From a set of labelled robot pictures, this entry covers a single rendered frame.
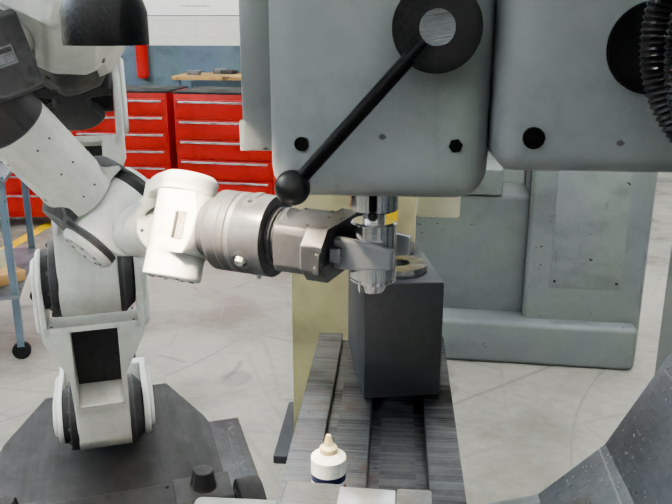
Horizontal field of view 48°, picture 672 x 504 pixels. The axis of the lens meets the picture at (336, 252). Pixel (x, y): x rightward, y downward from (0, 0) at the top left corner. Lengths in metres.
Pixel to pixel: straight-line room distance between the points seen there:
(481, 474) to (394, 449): 1.67
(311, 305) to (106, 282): 1.34
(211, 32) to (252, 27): 9.28
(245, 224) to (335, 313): 1.88
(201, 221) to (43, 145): 0.28
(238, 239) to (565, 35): 0.37
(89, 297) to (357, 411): 0.54
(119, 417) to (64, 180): 0.69
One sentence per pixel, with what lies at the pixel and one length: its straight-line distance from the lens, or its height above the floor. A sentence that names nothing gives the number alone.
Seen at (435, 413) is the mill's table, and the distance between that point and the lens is 1.16.
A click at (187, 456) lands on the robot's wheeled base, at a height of 0.57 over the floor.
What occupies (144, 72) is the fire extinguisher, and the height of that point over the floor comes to 0.87.
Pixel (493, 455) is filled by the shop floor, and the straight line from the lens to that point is 2.84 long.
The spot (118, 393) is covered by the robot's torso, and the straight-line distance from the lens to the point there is 1.60.
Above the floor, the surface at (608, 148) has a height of 1.36.
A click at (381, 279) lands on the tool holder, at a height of 1.21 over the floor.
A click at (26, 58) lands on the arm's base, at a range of 1.01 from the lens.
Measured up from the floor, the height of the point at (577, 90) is 1.41.
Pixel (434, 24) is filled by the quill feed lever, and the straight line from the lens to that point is 0.61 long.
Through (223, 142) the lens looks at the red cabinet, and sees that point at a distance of 5.43.
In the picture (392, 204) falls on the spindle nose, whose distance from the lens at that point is 0.75.
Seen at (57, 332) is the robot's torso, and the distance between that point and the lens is 1.47.
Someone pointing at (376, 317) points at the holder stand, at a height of 1.04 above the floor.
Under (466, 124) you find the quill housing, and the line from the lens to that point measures 0.65.
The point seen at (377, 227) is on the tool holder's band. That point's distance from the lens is 0.75.
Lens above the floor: 1.46
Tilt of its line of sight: 17 degrees down
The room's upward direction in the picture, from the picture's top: straight up
